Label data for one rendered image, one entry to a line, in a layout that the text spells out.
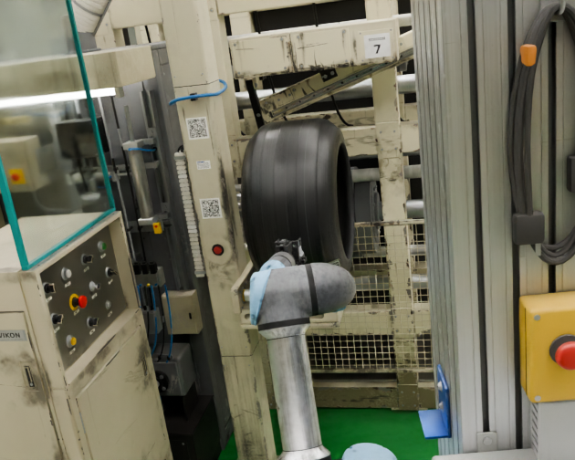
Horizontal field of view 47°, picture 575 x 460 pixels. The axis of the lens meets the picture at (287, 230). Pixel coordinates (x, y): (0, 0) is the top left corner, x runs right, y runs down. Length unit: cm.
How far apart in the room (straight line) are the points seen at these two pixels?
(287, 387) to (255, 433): 136
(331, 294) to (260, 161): 83
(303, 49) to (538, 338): 177
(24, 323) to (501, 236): 147
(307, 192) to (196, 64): 58
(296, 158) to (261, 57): 52
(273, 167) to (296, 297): 79
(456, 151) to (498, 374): 32
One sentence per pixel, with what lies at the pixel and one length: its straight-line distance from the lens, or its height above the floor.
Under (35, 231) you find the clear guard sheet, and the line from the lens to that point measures 199.
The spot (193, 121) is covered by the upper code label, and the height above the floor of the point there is 153.
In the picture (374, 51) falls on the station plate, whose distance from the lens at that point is 244.
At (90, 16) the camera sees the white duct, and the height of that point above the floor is 193.
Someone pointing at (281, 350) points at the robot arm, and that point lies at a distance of 144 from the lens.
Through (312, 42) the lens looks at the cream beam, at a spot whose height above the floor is 174.
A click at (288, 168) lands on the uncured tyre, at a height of 138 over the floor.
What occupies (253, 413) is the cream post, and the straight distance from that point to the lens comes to 274.
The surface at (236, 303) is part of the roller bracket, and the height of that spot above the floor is 90.
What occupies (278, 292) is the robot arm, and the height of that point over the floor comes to 128.
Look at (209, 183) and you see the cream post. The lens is 237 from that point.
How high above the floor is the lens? 184
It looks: 18 degrees down
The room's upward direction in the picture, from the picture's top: 7 degrees counter-clockwise
